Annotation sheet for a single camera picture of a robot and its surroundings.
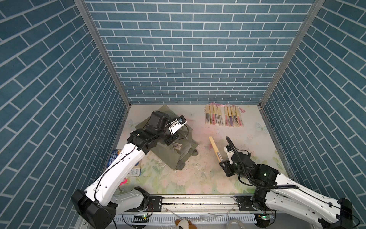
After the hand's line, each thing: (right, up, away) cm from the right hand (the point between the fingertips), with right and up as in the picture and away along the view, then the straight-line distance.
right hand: (221, 165), depth 77 cm
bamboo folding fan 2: (+13, +28, +38) cm, 48 cm away
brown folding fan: (+4, +30, +39) cm, 50 cm away
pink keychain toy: (-55, -11, +5) cm, 56 cm away
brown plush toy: (-20, -24, -10) cm, 33 cm away
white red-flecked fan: (+18, +22, +32) cm, 43 cm away
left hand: (-23, +20, -4) cm, 30 cm away
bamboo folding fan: (+8, +31, +40) cm, 51 cm away
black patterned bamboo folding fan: (-3, +29, +39) cm, 48 cm away
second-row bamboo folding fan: (-26, +7, +17) cm, 32 cm away
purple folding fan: (+16, +32, +40) cm, 54 cm away
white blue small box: (-50, -7, +8) cm, 51 cm away
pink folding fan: (+1, +28, +36) cm, 46 cm away
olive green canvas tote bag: (-26, +4, +6) cm, 27 cm away
